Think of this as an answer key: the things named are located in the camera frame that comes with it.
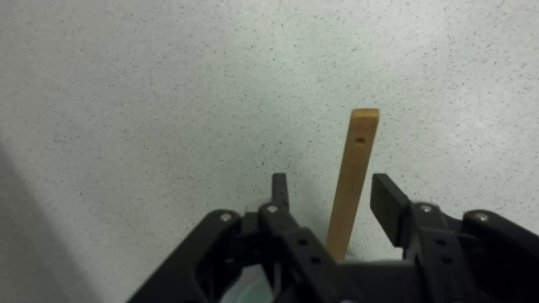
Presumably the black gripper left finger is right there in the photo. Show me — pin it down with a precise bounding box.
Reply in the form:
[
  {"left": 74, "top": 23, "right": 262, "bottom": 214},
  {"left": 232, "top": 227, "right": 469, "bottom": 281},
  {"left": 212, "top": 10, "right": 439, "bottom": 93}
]
[{"left": 128, "top": 172, "right": 360, "bottom": 303}]

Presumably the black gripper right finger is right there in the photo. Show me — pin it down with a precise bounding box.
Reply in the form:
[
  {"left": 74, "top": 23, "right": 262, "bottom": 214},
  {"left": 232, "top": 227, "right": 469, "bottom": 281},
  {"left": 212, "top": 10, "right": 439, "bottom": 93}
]
[{"left": 368, "top": 172, "right": 539, "bottom": 303}]

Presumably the wooden spoon with orange head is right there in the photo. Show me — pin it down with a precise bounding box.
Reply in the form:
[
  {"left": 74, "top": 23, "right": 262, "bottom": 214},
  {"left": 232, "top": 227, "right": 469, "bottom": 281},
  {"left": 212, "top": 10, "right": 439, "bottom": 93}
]
[{"left": 323, "top": 108, "right": 382, "bottom": 264}]

